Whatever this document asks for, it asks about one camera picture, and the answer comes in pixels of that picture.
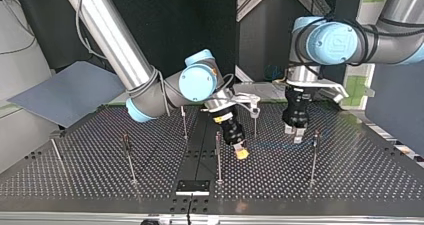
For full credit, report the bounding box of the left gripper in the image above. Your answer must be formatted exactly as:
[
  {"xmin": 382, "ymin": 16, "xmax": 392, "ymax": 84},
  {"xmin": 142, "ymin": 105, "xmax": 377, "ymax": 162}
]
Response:
[{"xmin": 281, "ymin": 86, "xmax": 315, "ymax": 145}]

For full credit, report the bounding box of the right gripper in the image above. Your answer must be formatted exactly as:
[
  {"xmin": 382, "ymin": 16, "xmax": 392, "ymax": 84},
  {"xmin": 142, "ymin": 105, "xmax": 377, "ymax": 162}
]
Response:
[{"xmin": 212, "ymin": 106, "xmax": 250, "ymax": 161}]

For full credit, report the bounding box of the connector holder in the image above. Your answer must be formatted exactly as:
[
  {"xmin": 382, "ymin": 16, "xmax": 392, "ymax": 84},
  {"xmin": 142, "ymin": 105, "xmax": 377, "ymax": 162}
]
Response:
[{"xmin": 175, "ymin": 179, "xmax": 212, "ymax": 197}]

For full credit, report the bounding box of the black panel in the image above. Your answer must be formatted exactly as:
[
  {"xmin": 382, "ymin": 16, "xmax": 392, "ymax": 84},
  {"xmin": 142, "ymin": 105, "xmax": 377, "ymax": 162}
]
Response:
[{"xmin": 12, "ymin": 0, "xmax": 240, "ymax": 80}]

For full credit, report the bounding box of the grey board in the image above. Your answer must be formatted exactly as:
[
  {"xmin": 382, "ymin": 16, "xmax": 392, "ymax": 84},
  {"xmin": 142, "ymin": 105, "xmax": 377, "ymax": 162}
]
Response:
[{"xmin": 6, "ymin": 60, "xmax": 127, "ymax": 129}]

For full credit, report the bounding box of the metal post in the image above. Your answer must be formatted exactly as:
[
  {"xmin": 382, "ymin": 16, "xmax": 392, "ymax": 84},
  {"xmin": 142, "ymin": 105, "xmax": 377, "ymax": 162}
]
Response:
[
  {"xmin": 214, "ymin": 130, "xmax": 225, "ymax": 185},
  {"xmin": 309, "ymin": 129, "xmax": 321, "ymax": 187},
  {"xmin": 121, "ymin": 133, "xmax": 139, "ymax": 185},
  {"xmin": 180, "ymin": 105, "xmax": 189, "ymax": 142},
  {"xmin": 50, "ymin": 138, "xmax": 64, "ymax": 163}
]

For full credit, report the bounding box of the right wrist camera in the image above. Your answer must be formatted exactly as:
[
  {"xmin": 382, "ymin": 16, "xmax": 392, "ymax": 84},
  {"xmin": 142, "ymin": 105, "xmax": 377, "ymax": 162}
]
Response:
[{"xmin": 232, "ymin": 92, "xmax": 262, "ymax": 120}]

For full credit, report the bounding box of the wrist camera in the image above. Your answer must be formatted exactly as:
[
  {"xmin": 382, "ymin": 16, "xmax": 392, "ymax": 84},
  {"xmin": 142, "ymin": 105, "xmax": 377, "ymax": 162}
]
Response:
[
  {"xmin": 311, "ymin": 79, "xmax": 350, "ymax": 105},
  {"xmin": 232, "ymin": 92, "xmax": 262, "ymax": 120}
]

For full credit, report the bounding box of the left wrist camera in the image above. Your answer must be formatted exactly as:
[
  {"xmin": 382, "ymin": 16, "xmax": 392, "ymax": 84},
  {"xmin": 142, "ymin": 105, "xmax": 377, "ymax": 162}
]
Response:
[{"xmin": 311, "ymin": 79, "xmax": 350, "ymax": 105}]

